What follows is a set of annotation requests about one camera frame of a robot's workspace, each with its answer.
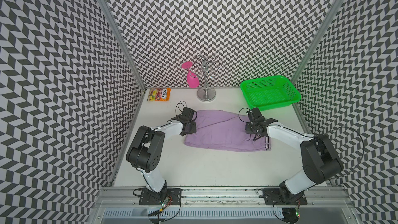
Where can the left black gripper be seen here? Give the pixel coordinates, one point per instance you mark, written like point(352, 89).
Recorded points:
point(193, 123)

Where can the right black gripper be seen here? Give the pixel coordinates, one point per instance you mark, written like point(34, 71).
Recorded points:
point(247, 130)

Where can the purple long pants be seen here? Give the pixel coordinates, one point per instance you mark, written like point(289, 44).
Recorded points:
point(220, 130)

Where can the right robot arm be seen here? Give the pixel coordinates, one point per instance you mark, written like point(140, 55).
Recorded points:
point(320, 160)

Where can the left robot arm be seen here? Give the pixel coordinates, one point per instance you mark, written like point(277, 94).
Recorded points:
point(144, 153)

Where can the green plastic basket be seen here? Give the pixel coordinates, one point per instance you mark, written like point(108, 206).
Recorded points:
point(268, 93)

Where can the pink plastic goblet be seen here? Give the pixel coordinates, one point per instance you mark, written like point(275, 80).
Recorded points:
point(192, 78)

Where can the orange candy bag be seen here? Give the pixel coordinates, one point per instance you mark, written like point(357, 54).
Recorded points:
point(159, 95)

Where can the chrome cup holder stand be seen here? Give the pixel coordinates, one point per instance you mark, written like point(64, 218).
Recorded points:
point(209, 68)

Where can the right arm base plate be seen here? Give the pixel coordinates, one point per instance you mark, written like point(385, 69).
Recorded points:
point(273, 196)

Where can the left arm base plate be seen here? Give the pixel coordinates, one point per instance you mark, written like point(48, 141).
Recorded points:
point(149, 197)

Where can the aluminium front rail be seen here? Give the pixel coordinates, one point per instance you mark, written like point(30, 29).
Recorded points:
point(318, 196)

